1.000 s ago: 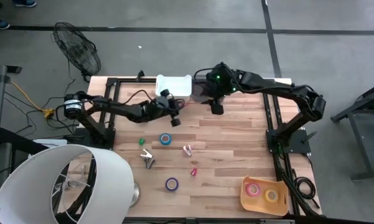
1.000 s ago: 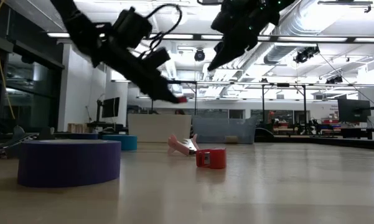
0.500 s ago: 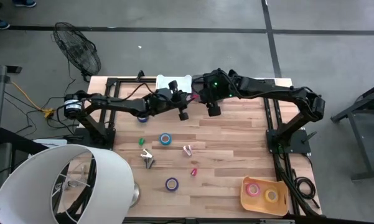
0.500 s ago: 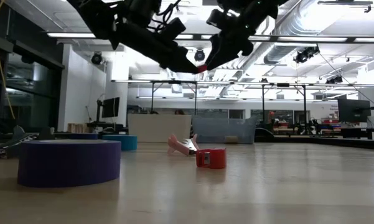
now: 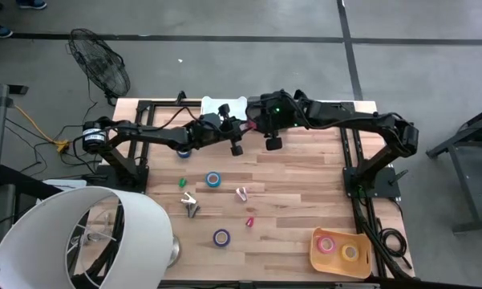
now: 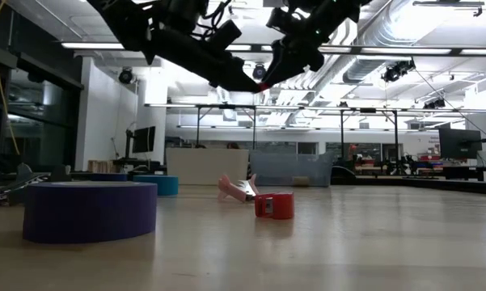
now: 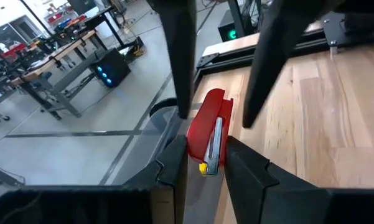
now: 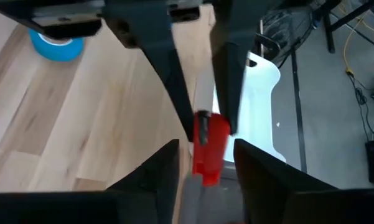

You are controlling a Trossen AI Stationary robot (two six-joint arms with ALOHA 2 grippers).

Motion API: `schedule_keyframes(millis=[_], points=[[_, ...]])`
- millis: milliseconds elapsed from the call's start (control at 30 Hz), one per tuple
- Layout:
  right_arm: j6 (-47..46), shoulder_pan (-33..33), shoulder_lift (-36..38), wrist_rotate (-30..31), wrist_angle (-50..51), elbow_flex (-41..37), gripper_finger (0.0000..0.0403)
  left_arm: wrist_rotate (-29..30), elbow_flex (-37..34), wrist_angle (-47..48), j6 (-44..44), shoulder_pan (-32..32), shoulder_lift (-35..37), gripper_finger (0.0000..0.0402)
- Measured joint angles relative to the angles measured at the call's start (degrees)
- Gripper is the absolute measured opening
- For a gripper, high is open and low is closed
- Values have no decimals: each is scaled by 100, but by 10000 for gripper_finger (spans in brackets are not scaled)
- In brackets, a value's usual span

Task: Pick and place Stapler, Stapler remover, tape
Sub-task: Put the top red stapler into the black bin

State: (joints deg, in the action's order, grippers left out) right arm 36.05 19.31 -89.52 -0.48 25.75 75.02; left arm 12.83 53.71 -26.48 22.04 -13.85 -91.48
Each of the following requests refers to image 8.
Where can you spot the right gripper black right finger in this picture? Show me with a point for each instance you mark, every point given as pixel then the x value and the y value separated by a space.
pixel 298 202

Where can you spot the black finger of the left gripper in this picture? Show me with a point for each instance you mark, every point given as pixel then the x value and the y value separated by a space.
pixel 230 81
pixel 171 77

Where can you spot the white plastic bin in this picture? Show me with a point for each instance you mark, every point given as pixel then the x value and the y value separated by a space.
pixel 258 109

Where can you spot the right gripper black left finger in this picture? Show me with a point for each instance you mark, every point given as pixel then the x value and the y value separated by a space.
pixel 81 208

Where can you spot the red staple remover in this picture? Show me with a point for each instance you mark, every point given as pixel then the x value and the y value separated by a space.
pixel 210 155

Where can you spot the light blue tape roll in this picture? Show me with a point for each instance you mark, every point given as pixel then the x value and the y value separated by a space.
pixel 59 53

